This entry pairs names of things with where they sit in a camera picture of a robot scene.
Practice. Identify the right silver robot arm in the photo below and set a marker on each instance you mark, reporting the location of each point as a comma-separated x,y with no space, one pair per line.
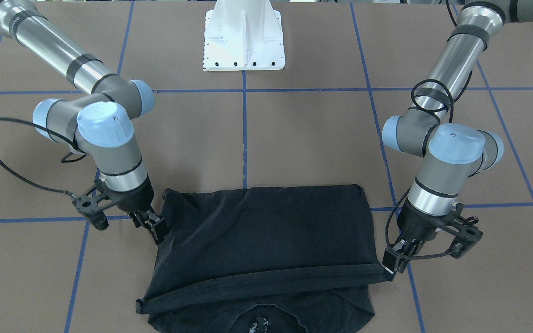
97,125

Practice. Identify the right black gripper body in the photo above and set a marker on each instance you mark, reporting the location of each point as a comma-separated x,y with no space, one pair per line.
136,199

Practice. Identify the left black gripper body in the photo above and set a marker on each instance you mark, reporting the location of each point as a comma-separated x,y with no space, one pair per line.
418,225

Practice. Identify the black printed t-shirt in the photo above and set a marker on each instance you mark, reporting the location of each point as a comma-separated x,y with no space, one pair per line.
264,260

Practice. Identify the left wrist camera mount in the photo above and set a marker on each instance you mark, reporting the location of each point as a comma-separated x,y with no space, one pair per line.
464,230

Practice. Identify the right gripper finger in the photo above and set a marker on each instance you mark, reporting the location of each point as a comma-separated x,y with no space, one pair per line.
157,227
140,219

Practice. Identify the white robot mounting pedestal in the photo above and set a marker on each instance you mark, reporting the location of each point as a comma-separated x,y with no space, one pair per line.
243,35

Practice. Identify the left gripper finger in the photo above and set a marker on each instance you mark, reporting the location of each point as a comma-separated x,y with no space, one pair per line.
396,264

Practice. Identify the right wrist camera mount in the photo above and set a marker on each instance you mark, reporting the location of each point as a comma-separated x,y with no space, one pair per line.
89,205

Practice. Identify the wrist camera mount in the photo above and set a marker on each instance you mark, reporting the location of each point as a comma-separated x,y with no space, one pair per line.
464,230
89,205

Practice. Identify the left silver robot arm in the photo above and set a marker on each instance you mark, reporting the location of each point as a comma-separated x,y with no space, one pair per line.
451,152

